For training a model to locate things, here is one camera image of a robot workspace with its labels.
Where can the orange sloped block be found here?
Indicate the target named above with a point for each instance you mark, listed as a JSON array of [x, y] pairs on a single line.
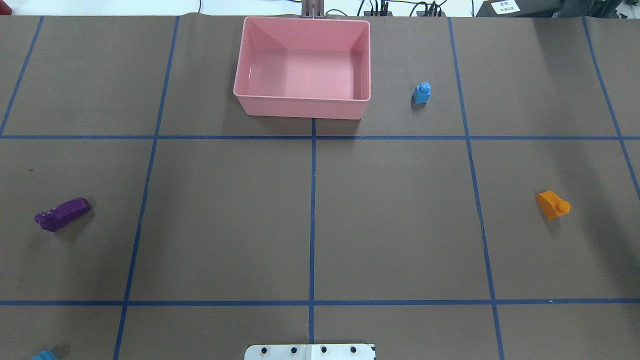
[[551, 205]]

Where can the pink plastic box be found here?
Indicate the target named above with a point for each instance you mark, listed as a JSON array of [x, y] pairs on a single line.
[[304, 67]]

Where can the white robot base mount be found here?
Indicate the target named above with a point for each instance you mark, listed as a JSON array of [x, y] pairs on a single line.
[[329, 351]]

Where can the purple long block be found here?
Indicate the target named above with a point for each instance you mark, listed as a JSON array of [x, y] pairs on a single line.
[[62, 215]]

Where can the aluminium frame post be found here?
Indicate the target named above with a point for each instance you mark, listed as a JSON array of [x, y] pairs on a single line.
[[313, 9]]

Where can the black usb hub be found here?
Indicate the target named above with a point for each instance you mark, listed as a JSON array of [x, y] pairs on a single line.
[[403, 8]]

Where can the long blue studded block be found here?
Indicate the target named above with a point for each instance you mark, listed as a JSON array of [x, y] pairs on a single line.
[[45, 355]]

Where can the small blue block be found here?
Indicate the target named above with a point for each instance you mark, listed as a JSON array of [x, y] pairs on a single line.
[[421, 93]]

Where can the black box with label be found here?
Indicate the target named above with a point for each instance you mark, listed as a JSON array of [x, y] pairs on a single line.
[[518, 8]]

